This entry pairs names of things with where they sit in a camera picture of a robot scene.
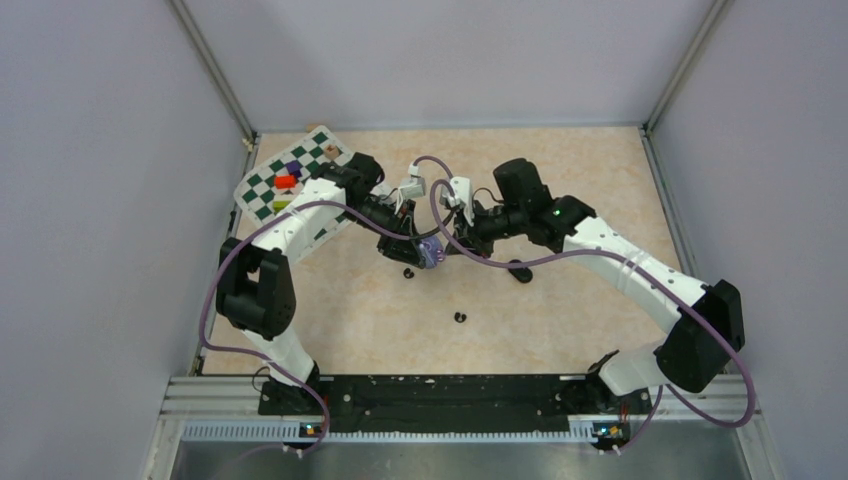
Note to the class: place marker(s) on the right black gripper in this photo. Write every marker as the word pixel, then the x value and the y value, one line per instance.
pixel 471 237

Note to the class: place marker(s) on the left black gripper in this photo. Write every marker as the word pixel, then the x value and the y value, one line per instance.
pixel 401 249

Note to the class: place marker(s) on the lavender earbud charging case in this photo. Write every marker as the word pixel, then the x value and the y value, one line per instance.
pixel 432 252

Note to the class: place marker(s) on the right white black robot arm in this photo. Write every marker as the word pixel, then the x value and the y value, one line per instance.
pixel 703 323

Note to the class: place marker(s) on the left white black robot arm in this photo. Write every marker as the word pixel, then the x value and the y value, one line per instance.
pixel 254 285

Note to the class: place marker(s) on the black earbud charging case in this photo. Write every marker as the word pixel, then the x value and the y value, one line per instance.
pixel 523 275

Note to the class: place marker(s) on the wooden cube piece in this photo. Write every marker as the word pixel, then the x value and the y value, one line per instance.
pixel 331 152

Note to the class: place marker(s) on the lime green block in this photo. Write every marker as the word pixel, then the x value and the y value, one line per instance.
pixel 280 204

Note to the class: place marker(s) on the purple block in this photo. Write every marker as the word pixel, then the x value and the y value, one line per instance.
pixel 293 168

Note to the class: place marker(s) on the red block upper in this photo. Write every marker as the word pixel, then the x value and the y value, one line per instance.
pixel 285 182

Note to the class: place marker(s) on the green white chessboard mat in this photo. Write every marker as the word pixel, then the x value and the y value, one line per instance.
pixel 303 196

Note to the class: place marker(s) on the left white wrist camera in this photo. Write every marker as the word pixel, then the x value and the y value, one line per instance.
pixel 413 187

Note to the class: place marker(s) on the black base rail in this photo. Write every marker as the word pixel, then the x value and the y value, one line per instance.
pixel 442 404

